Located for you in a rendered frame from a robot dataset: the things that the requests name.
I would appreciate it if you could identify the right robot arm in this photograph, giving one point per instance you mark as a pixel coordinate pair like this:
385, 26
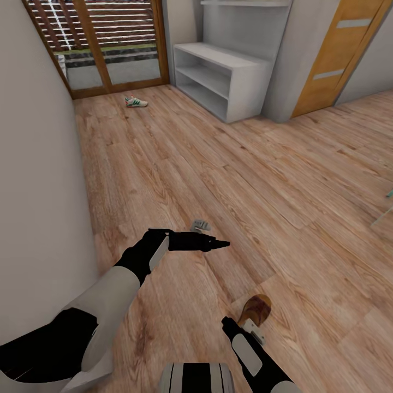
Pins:
259, 369

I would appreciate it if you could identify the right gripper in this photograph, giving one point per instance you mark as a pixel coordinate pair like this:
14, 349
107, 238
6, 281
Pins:
230, 327

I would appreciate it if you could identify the sandal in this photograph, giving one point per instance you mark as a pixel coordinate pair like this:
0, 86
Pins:
257, 308

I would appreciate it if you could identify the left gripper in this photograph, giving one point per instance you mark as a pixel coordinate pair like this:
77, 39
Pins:
193, 241

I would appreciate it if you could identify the robot trunk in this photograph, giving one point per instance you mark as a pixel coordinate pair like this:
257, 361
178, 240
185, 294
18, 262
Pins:
196, 378

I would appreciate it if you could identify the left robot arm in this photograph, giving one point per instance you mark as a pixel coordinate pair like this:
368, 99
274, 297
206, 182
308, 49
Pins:
46, 359

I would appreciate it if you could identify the gym shoe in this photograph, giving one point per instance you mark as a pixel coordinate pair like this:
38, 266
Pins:
135, 102

